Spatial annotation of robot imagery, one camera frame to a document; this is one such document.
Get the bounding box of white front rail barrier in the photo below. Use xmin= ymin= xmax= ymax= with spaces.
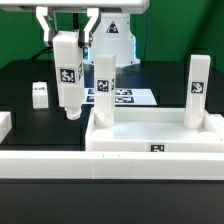
xmin=0 ymin=151 xmax=224 ymax=180

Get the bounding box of marker tag sheet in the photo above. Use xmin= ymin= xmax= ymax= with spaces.
xmin=83 ymin=88 xmax=157 ymax=106

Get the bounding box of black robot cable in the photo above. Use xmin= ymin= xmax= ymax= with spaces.
xmin=30 ymin=13 xmax=88 ymax=61

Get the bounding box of left white barrier block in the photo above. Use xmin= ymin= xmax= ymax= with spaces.
xmin=0 ymin=112 xmax=12 ymax=144

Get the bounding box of white desk top tray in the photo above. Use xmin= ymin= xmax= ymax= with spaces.
xmin=85 ymin=107 xmax=224 ymax=153

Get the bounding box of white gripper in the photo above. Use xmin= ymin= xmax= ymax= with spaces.
xmin=0 ymin=0 xmax=150 ymax=48

